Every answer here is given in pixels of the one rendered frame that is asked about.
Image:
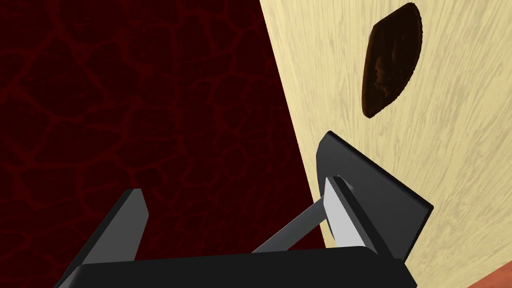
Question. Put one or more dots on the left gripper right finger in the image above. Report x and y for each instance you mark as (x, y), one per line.
(344, 224)

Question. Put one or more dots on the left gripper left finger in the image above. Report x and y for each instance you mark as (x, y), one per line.
(120, 232)

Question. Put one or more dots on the pale wooden door leaf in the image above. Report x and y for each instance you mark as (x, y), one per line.
(464, 128)

